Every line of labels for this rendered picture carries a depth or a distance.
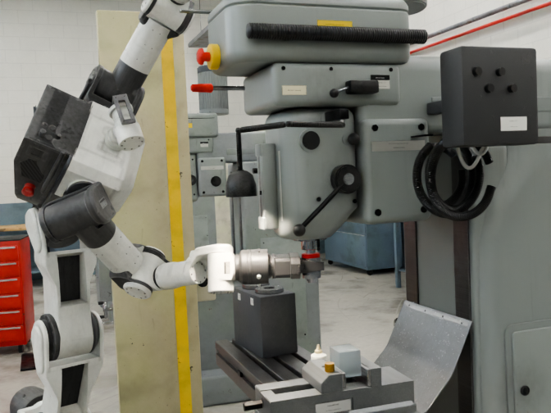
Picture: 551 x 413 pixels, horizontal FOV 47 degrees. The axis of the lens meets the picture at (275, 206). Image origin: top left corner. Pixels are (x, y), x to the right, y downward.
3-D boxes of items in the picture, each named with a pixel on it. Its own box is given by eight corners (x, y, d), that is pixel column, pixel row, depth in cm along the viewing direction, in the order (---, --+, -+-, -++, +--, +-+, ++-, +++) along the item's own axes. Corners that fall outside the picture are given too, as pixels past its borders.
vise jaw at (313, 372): (321, 394, 140) (320, 376, 139) (302, 377, 151) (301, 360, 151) (346, 390, 141) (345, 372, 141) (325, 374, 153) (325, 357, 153)
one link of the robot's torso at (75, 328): (33, 360, 197) (20, 209, 197) (88, 348, 208) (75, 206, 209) (51, 366, 185) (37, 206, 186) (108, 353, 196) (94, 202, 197)
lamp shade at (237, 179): (220, 197, 150) (218, 170, 150) (243, 195, 155) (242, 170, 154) (239, 197, 145) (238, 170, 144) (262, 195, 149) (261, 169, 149)
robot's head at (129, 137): (111, 156, 163) (125, 135, 157) (101, 123, 167) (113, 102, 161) (135, 155, 167) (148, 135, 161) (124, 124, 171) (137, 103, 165)
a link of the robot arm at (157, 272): (194, 294, 168) (145, 301, 179) (207, 261, 174) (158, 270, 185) (168, 274, 162) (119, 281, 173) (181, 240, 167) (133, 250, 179)
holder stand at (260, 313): (262, 359, 192) (259, 292, 191) (234, 342, 212) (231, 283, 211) (298, 352, 197) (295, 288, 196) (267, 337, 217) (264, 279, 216)
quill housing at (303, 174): (292, 243, 150) (285, 106, 148) (263, 236, 169) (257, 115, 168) (364, 237, 156) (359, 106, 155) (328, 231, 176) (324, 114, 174)
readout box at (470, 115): (466, 146, 133) (464, 43, 132) (441, 148, 141) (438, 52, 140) (544, 143, 140) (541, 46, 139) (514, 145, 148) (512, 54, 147)
